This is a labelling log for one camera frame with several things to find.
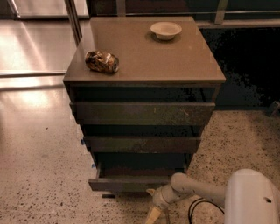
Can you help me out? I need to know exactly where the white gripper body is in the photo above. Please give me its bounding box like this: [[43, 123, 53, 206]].
[[146, 186, 172, 210]]

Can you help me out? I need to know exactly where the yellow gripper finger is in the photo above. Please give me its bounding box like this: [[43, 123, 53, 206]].
[[144, 206, 162, 224]]

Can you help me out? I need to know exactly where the drawer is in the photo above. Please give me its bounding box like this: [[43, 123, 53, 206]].
[[88, 164, 186, 193], [84, 136, 201, 153], [70, 101, 215, 126]]

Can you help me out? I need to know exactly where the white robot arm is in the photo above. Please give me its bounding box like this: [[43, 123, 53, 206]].
[[144, 169, 280, 224]]

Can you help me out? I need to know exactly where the brown drawer cabinet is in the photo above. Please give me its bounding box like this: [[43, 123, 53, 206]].
[[62, 16, 227, 176]]

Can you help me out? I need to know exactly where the crushed brown soda can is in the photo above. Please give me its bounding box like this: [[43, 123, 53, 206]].
[[85, 51, 119, 74]]

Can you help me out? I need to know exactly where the white bowl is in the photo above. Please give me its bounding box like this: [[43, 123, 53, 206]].
[[150, 22, 182, 41]]

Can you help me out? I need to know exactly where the black cable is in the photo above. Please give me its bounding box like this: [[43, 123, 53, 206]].
[[187, 197, 226, 224]]

